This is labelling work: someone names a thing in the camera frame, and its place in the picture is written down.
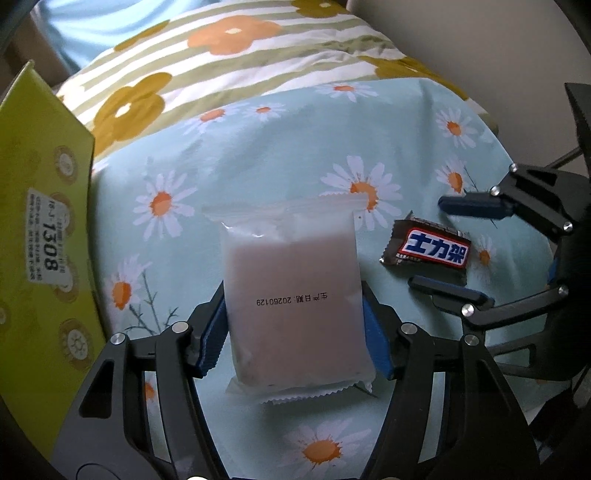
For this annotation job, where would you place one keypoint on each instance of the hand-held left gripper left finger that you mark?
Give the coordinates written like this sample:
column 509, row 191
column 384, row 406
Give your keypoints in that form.
column 212, row 341

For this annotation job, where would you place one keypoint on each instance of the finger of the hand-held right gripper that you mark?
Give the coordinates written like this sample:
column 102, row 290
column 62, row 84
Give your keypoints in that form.
column 471, row 205
column 443, row 293

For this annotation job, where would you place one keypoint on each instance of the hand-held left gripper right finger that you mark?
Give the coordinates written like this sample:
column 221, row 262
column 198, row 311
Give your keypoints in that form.
column 376, row 337

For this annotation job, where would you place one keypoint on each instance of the brown chocolate bar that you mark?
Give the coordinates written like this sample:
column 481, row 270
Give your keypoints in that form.
column 429, row 249

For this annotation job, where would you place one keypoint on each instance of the white translucent snack packet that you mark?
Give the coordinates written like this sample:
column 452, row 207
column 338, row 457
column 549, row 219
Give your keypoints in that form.
column 291, row 277

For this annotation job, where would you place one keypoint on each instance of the green cardboard box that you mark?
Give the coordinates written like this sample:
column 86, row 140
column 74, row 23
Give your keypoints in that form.
column 41, row 184

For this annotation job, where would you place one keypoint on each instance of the light blue daisy sheet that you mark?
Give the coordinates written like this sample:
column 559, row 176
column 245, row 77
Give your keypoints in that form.
column 277, row 152

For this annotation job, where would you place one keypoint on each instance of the striped floral blanket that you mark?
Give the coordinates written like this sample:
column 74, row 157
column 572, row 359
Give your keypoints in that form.
column 221, row 60

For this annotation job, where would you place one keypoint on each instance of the light blue hanging cloth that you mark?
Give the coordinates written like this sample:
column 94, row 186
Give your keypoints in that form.
column 92, row 27

